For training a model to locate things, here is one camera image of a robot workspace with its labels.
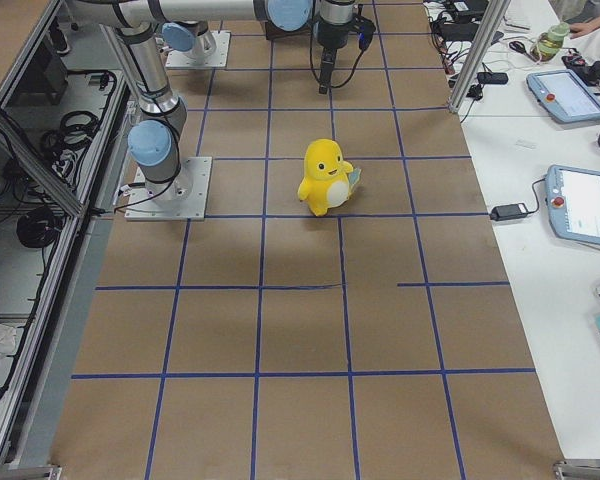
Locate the lower blue teach pendant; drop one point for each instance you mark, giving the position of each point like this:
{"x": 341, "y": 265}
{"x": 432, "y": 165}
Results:
{"x": 573, "y": 203}

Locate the black scissors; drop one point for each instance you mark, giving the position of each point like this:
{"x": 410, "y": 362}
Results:
{"x": 518, "y": 47}

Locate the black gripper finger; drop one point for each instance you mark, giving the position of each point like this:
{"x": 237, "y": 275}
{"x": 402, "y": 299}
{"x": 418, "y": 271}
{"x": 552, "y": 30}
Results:
{"x": 328, "y": 60}

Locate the upper blue teach pendant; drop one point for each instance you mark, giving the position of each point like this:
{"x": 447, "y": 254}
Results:
{"x": 564, "y": 96}

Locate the person hand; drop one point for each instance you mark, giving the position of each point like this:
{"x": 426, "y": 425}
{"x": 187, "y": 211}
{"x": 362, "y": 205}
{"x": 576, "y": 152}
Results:
{"x": 580, "y": 29}

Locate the yellow plush toy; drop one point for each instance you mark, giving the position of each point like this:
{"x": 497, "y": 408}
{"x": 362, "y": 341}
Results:
{"x": 329, "y": 180}

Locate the blue teach pendant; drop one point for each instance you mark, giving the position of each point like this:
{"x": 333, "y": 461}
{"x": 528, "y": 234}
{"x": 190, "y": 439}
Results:
{"x": 573, "y": 203}
{"x": 564, "y": 96}

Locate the aluminium side frame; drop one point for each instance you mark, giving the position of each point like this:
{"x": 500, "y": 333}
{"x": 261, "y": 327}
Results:
{"x": 40, "y": 209}

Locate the aluminium frame post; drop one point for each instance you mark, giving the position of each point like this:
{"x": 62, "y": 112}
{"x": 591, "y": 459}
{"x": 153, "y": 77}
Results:
{"x": 482, "y": 41}

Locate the black power adapter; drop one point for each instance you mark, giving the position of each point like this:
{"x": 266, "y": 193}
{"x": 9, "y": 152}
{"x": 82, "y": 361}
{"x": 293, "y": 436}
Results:
{"x": 508, "y": 212}

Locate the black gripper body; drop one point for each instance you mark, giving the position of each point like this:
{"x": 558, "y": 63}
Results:
{"x": 331, "y": 35}

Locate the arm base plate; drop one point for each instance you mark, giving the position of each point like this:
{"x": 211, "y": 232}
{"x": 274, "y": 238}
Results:
{"x": 177, "y": 61}
{"x": 185, "y": 198}

